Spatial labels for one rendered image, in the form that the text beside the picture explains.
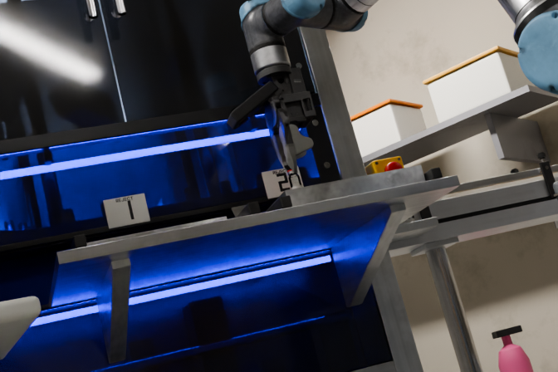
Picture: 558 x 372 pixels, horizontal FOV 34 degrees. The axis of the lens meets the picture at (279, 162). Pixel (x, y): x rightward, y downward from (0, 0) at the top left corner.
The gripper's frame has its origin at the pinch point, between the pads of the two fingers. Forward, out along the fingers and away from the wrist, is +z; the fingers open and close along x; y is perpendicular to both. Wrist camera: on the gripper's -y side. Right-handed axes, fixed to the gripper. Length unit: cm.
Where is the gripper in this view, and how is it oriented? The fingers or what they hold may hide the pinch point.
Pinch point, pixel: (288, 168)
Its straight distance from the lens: 175.8
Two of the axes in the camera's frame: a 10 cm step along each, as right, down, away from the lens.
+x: -2.5, 3.1, 9.2
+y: 9.4, -1.7, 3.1
